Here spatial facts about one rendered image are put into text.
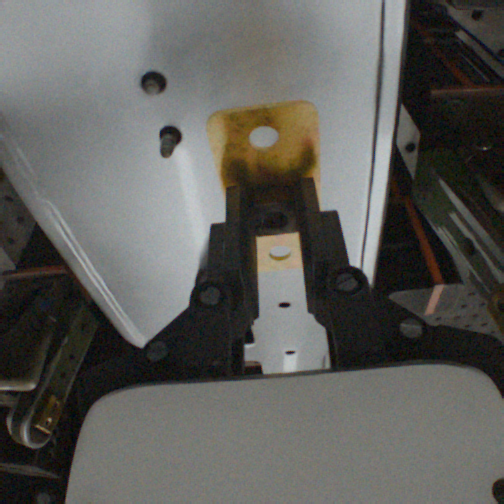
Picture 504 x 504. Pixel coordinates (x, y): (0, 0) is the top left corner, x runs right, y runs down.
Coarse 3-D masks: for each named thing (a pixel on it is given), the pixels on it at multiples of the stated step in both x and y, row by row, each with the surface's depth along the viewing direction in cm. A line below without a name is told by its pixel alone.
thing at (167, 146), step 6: (168, 126) 20; (168, 132) 19; (174, 132) 20; (162, 138) 19; (168, 138) 19; (174, 138) 19; (162, 144) 19; (168, 144) 19; (174, 144) 19; (162, 150) 19; (168, 150) 19; (174, 150) 19; (162, 156) 19; (168, 156) 19
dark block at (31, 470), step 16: (0, 416) 33; (64, 416) 36; (0, 432) 32; (64, 432) 36; (0, 448) 31; (16, 448) 31; (32, 448) 31; (48, 448) 33; (64, 448) 35; (0, 464) 31; (16, 464) 30; (32, 464) 30; (48, 464) 32
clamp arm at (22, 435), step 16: (64, 304) 34; (80, 304) 34; (64, 320) 33; (80, 320) 34; (96, 320) 36; (64, 336) 32; (80, 336) 34; (48, 352) 31; (64, 352) 31; (80, 352) 34; (48, 368) 30; (64, 368) 31; (48, 384) 29; (64, 384) 31; (16, 400) 28; (32, 400) 28; (48, 400) 29; (64, 400) 31; (16, 416) 27; (32, 416) 27; (48, 416) 28; (16, 432) 27; (32, 432) 27; (48, 432) 29
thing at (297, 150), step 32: (224, 128) 13; (256, 128) 13; (288, 128) 13; (224, 160) 14; (256, 160) 14; (288, 160) 14; (320, 160) 14; (224, 192) 15; (256, 192) 15; (288, 192) 15; (320, 192) 15; (256, 224) 15; (288, 224) 15; (288, 256) 18
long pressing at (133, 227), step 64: (0, 0) 14; (64, 0) 14; (128, 0) 15; (192, 0) 15; (256, 0) 15; (320, 0) 15; (384, 0) 15; (0, 64) 16; (64, 64) 17; (128, 64) 17; (192, 64) 17; (256, 64) 17; (320, 64) 17; (384, 64) 17; (0, 128) 19; (64, 128) 19; (128, 128) 19; (192, 128) 19; (320, 128) 20; (384, 128) 20; (64, 192) 22; (128, 192) 23; (192, 192) 23; (384, 192) 23; (64, 256) 26; (128, 256) 27; (192, 256) 27; (128, 320) 33; (256, 320) 33
